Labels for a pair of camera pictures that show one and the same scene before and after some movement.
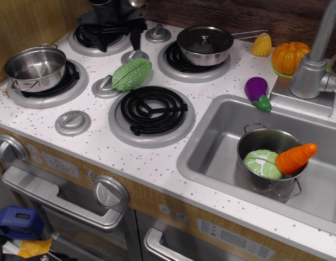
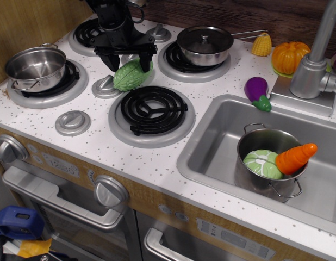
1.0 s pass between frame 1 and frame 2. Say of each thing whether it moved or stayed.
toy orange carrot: stayed
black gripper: moved
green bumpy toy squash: stayed
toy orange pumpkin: stayed
